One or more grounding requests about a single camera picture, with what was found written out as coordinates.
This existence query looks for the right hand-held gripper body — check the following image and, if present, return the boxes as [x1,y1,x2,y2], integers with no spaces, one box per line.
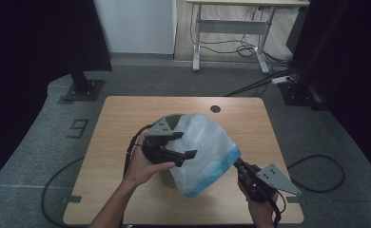
[237,162,303,204]

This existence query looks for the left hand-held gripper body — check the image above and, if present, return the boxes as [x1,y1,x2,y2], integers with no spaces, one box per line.
[141,117,186,168]

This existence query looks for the green plastic bin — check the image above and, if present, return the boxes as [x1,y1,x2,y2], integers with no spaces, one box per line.
[154,113,187,191]

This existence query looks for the white plastic bag blue edge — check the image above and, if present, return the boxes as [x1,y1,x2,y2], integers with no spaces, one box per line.
[166,112,243,200]

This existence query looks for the person's right hand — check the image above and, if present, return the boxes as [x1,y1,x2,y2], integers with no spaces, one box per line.
[237,182,280,228]

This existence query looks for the person's left hand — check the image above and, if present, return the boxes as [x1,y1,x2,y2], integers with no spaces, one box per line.
[123,130,177,188]

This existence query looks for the grey floor tape piece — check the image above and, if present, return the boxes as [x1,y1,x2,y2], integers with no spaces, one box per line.
[60,195,84,204]
[285,196,307,204]

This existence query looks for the dark floor tape marking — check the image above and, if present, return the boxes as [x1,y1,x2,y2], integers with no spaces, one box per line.
[67,118,89,140]

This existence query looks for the black stand base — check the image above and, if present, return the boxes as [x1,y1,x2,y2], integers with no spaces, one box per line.
[63,69,107,103]

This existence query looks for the black stand with dark base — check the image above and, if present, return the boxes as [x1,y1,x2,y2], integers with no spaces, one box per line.
[278,0,353,111]

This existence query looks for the white power strip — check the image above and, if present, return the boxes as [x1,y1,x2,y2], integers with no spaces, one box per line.
[271,75,294,86]

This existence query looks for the white-legged desk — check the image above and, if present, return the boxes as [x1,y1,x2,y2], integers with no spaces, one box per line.
[185,0,311,75]

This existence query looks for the black curtain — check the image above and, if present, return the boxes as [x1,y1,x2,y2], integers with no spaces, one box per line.
[285,0,371,179]
[0,0,113,191]

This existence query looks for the right hand-held gripper black cable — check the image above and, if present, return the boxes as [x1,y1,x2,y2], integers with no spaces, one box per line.
[268,154,346,228]

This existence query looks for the hand-held gripper black cable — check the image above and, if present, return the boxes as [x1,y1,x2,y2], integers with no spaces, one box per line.
[268,154,346,228]
[41,123,153,228]

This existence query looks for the black floor cable bundle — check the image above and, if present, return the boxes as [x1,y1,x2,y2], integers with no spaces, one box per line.
[224,66,300,98]

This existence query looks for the black cables under desk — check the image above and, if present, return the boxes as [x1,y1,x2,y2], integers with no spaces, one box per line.
[189,4,295,65]

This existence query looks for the left hand-held gripper black cable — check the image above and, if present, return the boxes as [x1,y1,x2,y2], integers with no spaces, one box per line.
[41,123,153,228]

